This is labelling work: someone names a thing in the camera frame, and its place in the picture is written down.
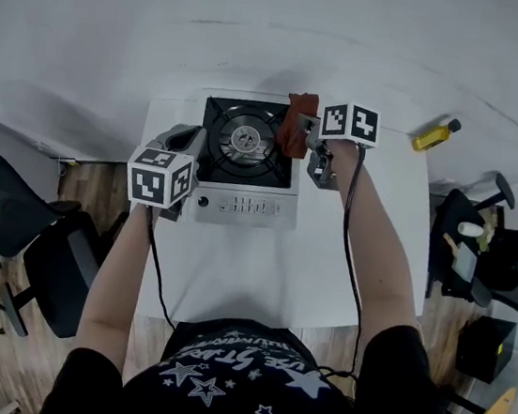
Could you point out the pale green-white material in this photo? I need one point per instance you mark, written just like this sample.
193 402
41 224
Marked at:
486 231

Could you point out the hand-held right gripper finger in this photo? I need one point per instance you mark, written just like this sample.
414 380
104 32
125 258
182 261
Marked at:
311 125

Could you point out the yellow oil bottle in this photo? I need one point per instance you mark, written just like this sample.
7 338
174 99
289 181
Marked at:
434 136

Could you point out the yellow plastic object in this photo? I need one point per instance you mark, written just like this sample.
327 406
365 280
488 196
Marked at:
498 405

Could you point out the person's black star-print shirt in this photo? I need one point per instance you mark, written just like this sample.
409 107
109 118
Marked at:
238 397

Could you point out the white portable gas stove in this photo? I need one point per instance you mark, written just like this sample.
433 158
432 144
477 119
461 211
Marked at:
240 203

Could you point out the small white bottle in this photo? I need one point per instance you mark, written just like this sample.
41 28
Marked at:
469 229

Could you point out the brown cloth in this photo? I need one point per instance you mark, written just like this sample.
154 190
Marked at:
293 130

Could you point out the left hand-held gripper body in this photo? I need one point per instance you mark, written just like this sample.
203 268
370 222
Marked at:
153 182

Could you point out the person's right forearm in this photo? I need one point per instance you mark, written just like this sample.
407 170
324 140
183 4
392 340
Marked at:
384 265

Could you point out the black box with yellow sticker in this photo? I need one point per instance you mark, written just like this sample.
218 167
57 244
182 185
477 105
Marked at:
481 349

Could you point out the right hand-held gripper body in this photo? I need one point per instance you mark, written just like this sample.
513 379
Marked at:
350 123

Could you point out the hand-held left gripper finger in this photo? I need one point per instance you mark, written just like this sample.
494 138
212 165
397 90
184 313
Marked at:
199 144
169 130

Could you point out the person's left forearm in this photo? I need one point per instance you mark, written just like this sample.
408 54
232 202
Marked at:
116 286

